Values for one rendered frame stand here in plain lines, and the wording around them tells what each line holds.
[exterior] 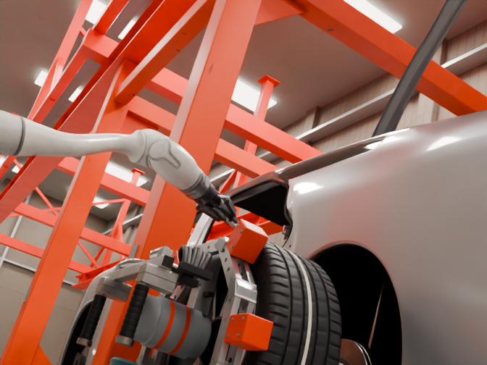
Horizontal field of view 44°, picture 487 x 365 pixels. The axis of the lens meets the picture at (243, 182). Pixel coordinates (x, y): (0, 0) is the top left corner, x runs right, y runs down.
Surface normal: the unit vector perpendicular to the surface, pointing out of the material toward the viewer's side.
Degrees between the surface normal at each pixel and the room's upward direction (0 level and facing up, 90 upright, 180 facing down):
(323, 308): 67
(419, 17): 180
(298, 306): 71
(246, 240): 125
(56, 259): 90
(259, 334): 90
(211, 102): 90
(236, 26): 90
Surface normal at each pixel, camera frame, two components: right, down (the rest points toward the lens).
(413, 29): -0.25, 0.89
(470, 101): 0.50, -0.23
